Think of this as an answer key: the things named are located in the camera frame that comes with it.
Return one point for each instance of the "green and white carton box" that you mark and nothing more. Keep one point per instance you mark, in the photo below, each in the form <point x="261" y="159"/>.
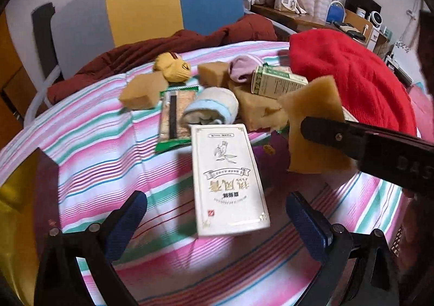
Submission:
<point x="276" y="83"/>

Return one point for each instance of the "maroon quilt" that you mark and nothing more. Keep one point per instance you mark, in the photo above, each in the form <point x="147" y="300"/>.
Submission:
<point x="112" y="58"/>

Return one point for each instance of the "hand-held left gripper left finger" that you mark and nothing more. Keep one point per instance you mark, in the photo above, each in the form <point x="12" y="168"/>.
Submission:
<point x="125" y="221"/>

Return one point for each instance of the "yellow sponge block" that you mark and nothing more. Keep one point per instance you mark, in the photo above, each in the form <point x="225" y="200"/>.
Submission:
<point x="257" y="109"/>
<point x="142" y="92"/>
<point x="315" y="102"/>
<point x="213" y="73"/>

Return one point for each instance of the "white bed frame tube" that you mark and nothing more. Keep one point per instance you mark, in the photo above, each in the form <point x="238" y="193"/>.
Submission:
<point x="35" y="99"/>

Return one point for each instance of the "rolled pink sock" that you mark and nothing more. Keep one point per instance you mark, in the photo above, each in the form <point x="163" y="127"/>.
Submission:
<point x="242" y="68"/>

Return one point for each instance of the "white round fan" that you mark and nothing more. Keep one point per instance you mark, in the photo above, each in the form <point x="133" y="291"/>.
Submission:
<point x="375" y="18"/>

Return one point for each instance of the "purple packet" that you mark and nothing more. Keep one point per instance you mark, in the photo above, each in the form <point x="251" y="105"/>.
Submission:
<point x="276" y="151"/>

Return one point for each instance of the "striped bed sheet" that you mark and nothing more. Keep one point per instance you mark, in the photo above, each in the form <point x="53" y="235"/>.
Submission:
<point x="101" y="143"/>

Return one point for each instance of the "wooden wardrobe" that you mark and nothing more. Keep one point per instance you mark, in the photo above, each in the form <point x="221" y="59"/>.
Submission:
<point x="13" y="71"/>

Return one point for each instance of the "green cracker snack packet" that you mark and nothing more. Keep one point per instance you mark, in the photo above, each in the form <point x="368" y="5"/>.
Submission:
<point x="176" y="116"/>

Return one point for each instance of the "grey yellow blue chair back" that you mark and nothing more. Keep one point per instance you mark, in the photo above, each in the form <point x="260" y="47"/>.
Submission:
<point x="142" y="4"/>

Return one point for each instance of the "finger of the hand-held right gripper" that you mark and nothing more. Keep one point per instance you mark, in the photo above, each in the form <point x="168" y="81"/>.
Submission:
<point x="325" y="133"/>

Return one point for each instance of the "pink cloth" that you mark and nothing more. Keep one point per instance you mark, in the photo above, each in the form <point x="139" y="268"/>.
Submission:
<point x="422" y="105"/>

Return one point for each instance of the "black foam roll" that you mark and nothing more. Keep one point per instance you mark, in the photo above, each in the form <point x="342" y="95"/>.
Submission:
<point x="42" y="34"/>

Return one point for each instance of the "white and blue sock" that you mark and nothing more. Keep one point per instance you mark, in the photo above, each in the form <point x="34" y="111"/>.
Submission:
<point x="212" y="105"/>

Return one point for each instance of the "red fleece cloth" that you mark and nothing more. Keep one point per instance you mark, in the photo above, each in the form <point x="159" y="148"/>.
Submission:
<point x="356" y="75"/>

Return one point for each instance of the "tall white carton box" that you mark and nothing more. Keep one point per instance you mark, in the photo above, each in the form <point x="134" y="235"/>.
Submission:
<point x="227" y="180"/>

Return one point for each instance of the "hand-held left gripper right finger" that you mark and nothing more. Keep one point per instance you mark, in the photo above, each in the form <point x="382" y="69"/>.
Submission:
<point x="305" y="228"/>

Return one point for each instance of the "gold tin box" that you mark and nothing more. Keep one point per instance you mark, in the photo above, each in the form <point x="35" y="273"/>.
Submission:
<point x="17" y="190"/>

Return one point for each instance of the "wooden desk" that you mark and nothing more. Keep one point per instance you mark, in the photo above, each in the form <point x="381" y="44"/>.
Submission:
<point x="305" y="19"/>

